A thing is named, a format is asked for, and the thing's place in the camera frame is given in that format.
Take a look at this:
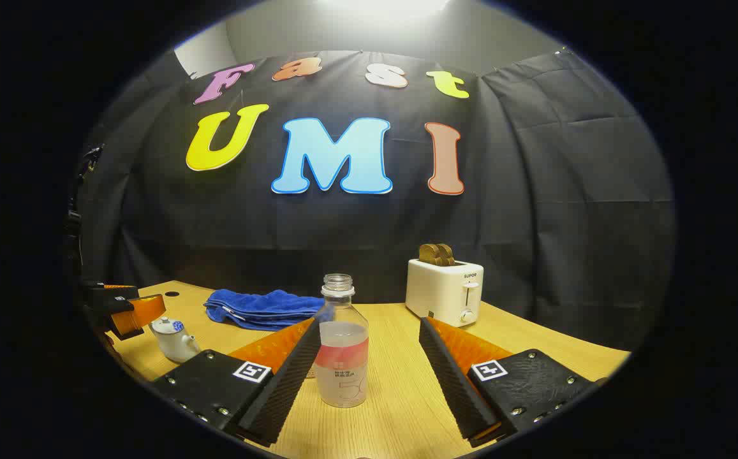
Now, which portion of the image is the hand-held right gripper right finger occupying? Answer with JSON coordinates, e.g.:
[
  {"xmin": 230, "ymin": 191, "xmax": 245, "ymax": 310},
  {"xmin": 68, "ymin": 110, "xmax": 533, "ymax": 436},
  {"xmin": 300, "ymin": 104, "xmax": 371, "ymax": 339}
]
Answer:
[{"xmin": 418, "ymin": 316, "xmax": 607, "ymax": 448}]

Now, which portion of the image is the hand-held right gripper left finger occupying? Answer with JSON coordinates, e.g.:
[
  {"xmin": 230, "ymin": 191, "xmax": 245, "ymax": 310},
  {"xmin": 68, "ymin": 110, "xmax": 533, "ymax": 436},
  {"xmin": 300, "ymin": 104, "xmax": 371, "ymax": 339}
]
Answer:
[{"xmin": 152, "ymin": 317, "xmax": 323, "ymax": 447}]

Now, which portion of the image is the white ceramic teacup with spout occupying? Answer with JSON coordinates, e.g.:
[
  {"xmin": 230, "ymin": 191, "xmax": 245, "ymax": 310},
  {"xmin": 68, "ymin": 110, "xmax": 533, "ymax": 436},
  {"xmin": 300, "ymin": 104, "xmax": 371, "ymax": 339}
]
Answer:
[{"xmin": 150, "ymin": 322, "xmax": 202, "ymax": 364}]

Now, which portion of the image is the clear water bottle red label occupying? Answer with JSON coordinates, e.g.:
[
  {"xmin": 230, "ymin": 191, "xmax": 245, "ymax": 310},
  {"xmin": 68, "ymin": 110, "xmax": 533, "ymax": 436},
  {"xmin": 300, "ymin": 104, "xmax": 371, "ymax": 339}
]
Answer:
[{"xmin": 314, "ymin": 273, "xmax": 370, "ymax": 409}]

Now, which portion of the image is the folded blue towel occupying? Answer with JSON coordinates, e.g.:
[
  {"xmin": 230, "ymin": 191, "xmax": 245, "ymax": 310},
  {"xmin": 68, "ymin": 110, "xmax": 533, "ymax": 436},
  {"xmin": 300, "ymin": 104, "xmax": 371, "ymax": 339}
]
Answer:
[{"xmin": 203, "ymin": 289, "xmax": 326, "ymax": 332}]

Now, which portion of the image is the white toaster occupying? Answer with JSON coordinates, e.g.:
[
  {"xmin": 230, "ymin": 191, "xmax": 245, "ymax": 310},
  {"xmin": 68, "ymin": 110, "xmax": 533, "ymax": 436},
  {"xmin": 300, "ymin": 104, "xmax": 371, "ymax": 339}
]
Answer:
[{"xmin": 405, "ymin": 258, "xmax": 485, "ymax": 328}]

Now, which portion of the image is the black backdrop cloth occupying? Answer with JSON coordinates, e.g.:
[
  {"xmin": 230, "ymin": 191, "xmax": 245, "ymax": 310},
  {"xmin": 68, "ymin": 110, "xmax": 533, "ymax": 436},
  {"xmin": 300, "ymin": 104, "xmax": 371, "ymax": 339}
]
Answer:
[{"xmin": 78, "ymin": 50, "xmax": 676, "ymax": 351}]

